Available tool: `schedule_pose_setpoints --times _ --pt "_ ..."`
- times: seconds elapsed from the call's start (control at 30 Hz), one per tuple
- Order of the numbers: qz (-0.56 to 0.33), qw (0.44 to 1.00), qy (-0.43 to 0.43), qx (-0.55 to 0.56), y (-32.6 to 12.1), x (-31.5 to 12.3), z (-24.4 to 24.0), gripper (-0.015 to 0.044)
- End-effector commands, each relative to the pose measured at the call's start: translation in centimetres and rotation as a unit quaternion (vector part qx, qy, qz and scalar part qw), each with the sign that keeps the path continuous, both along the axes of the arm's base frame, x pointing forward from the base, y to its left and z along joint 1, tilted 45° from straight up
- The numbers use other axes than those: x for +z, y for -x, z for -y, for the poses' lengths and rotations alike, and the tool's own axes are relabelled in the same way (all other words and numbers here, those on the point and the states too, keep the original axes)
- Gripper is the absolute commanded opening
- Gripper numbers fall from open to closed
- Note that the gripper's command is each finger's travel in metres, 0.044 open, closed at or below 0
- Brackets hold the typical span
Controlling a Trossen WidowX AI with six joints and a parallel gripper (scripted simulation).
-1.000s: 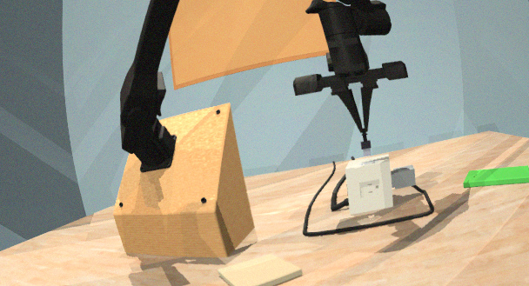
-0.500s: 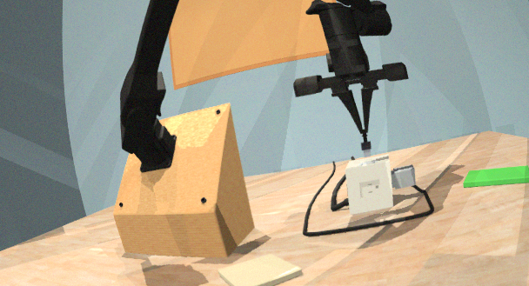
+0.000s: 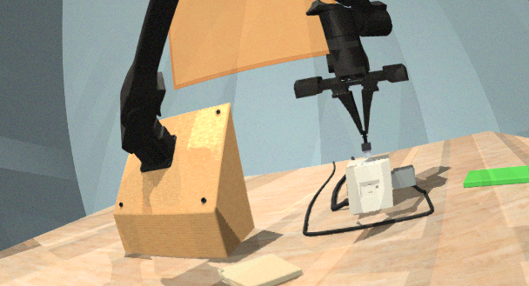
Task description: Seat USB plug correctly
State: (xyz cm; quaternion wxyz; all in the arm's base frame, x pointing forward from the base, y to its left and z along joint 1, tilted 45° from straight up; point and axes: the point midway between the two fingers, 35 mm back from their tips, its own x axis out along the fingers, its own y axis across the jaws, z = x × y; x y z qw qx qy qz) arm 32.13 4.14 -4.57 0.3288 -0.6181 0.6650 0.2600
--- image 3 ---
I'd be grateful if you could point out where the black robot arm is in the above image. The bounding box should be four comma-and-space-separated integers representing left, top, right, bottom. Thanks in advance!
120, 0, 392, 173

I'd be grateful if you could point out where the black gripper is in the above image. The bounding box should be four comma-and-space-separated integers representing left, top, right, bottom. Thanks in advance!
294, 35, 409, 135

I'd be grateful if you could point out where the flat green block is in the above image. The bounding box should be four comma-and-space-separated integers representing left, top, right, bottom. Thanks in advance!
463, 165, 529, 188

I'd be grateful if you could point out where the white power cube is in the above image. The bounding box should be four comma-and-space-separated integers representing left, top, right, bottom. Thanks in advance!
331, 155, 393, 215

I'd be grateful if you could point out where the black cable with grey plug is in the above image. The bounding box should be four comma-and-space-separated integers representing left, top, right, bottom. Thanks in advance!
302, 162, 434, 236

